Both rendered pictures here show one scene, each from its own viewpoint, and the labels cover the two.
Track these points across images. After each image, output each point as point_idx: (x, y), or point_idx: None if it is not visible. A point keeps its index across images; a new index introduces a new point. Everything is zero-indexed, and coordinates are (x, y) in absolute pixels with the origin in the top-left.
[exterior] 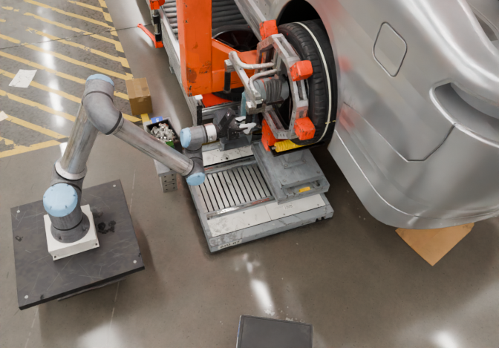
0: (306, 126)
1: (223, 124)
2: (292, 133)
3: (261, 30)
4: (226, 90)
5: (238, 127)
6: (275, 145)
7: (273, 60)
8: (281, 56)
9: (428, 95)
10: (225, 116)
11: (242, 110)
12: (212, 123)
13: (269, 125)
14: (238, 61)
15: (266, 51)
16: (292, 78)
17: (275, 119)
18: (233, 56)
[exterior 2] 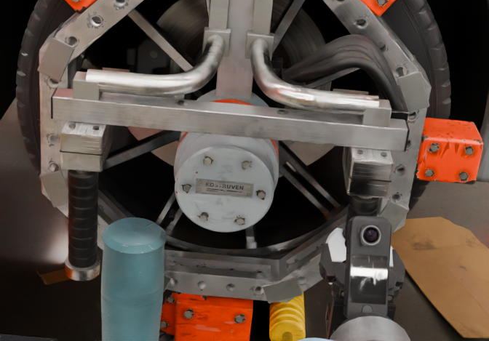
0: (462, 131)
1: (378, 289)
2: (408, 202)
3: None
4: (94, 259)
5: (392, 269)
6: (283, 329)
7: (213, 27)
8: None
9: None
10: (360, 254)
11: (137, 312)
12: (358, 318)
13: (221, 291)
14: (164, 79)
15: (74, 62)
16: (383, 2)
17: (218, 259)
18: (115, 82)
